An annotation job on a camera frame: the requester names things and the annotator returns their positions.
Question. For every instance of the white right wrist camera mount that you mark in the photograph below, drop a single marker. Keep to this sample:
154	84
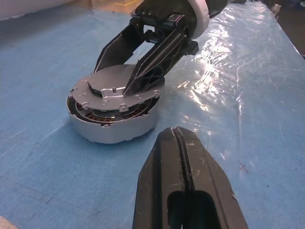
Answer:
202	19

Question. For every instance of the silver motor cover plate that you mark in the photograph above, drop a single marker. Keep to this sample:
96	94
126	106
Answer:
112	78

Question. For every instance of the clear plastic film sheet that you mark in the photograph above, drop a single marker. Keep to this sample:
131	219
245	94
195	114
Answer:
226	71

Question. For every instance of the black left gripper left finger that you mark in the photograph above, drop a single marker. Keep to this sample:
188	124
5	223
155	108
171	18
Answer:
157	181

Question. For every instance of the blue table mat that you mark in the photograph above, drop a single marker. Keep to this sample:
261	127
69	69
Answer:
47	143

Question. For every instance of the silver motor housing copper windings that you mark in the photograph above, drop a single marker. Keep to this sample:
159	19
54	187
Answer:
114	133

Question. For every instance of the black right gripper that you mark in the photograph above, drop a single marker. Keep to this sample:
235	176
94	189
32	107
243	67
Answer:
166	12

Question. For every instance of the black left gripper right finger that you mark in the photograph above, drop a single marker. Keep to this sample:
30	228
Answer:
209	181

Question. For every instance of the silver spoked motor rotor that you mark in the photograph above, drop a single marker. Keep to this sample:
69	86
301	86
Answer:
107	114

